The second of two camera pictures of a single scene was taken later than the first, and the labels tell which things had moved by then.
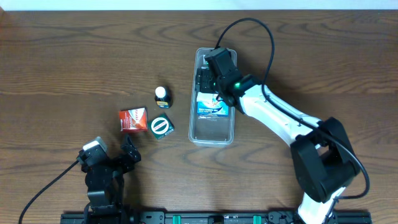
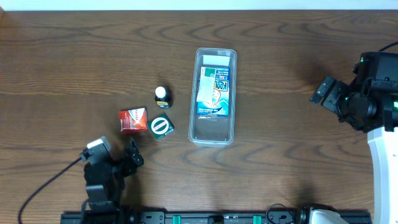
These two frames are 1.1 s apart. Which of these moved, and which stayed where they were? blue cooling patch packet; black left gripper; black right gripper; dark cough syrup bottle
Moved: black right gripper
Stayed: black left gripper; blue cooling patch packet; dark cough syrup bottle
